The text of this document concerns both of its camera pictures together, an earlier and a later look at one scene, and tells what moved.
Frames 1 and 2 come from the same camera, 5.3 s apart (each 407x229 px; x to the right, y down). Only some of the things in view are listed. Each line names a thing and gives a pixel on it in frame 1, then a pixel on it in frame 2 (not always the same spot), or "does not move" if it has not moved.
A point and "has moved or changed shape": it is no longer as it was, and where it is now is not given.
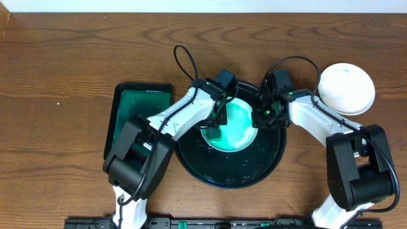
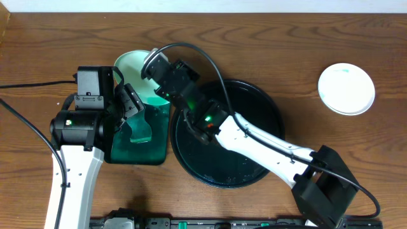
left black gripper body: (220, 115) to (128, 104)
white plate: (346, 89) does not move
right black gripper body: (265, 117) to (188, 69)
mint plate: (239, 133) has moved or changed shape
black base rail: (219, 223) does not move
